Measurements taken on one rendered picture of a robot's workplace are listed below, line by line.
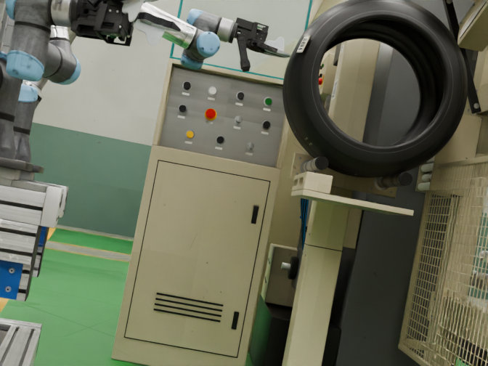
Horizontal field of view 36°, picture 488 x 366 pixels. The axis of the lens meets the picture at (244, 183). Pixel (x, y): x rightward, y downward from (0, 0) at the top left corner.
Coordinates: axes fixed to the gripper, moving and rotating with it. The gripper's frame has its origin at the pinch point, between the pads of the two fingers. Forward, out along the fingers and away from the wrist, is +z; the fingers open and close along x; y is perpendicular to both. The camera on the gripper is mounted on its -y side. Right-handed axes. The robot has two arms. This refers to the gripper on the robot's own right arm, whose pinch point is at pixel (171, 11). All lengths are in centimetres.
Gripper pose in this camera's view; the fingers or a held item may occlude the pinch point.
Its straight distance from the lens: 156.5
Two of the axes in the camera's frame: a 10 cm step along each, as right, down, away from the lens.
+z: 9.5, 1.7, -2.5
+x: -2.1, -2.1, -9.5
